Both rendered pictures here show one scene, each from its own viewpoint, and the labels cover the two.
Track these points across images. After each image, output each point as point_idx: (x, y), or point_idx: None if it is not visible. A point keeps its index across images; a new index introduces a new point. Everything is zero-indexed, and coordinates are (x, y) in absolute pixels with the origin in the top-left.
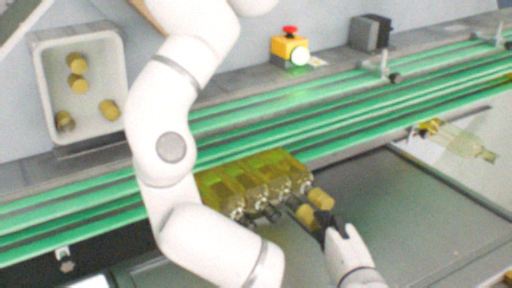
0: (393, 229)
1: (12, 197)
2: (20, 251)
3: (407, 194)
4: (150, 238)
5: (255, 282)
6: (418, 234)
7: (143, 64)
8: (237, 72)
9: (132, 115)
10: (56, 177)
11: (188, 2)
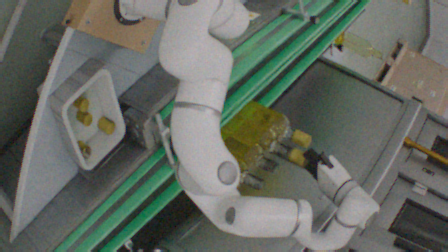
0: (345, 133)
1: (82, 218)
2: (106, 250)
3: (345, 99)
4: (168, 213)
5: (299, 226)
6: (360, 131)
7: (117, 75)
8: None
9: (190, 160)
10: (98, 195)
11: (202, 61)
